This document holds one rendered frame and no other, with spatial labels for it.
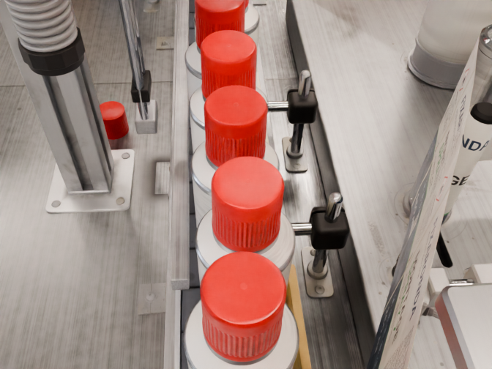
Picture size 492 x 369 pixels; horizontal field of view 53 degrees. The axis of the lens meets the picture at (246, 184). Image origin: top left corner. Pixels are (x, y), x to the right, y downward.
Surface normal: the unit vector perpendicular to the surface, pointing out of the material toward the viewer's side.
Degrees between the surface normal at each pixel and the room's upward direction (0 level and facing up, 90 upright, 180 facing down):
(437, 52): 90
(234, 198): 2
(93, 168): 90
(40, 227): 0
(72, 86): 90
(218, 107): 2
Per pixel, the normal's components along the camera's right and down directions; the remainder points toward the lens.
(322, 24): 0.03, -0.64
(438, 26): -0.81, 0.41
